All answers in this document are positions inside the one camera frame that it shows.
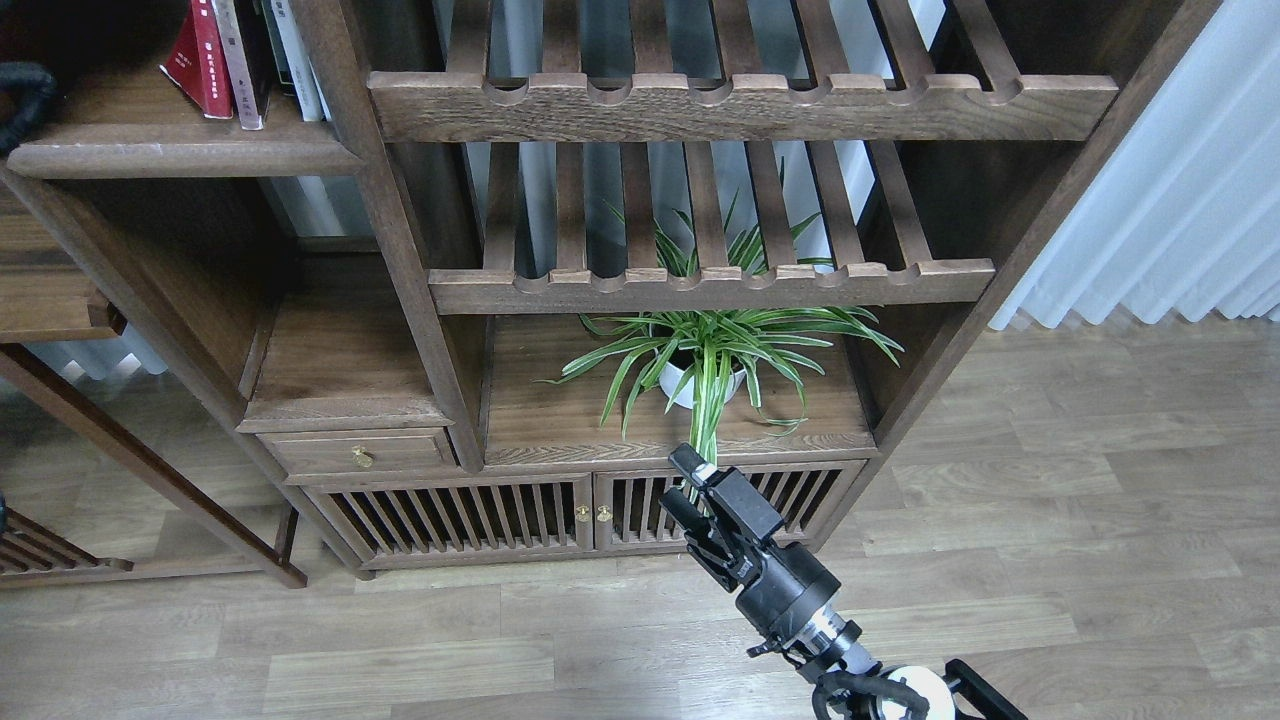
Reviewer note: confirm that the white plant pot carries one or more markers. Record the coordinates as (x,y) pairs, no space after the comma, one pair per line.
(681,376)

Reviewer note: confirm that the green spider plant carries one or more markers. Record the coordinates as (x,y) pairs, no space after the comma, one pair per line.
(714,352)

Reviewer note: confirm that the right slatted cabinet door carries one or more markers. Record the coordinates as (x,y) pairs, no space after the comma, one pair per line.
(628,518)

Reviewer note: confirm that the white pleated curtain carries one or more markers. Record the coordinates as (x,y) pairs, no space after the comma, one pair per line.
(1184,217)

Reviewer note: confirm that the red textbook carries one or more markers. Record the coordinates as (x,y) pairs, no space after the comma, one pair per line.
(197,63)

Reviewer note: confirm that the brass drawer knob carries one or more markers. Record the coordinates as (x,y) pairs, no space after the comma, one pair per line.
(362,458)

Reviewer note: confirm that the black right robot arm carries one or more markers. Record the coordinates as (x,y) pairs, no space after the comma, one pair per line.
(846,679)

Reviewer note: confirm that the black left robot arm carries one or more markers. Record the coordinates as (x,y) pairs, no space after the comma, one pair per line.
(29,69)

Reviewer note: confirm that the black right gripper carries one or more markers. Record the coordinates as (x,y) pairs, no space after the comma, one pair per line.
(785,590)

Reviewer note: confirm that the dark wooden bookshelf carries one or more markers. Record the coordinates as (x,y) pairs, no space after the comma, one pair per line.
(492,170)

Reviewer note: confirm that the maroon book white characters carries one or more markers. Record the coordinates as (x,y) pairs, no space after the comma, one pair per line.
(247,50)

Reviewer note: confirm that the white upright book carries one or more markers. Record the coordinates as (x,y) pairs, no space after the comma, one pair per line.
(310,97)

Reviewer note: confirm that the slatted cabinet door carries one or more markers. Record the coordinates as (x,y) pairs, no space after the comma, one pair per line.
(404,524)
(628,518)

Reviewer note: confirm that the small wooden drawer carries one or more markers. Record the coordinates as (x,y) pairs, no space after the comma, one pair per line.
(329,451)

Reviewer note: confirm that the dark green upright book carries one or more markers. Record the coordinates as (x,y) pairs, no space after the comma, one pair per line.
(283,69)

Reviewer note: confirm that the left slatted cabinet door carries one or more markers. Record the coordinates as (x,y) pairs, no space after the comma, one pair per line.
(404,524)

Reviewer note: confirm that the wooden side rack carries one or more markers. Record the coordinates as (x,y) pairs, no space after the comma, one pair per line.
(33,554)

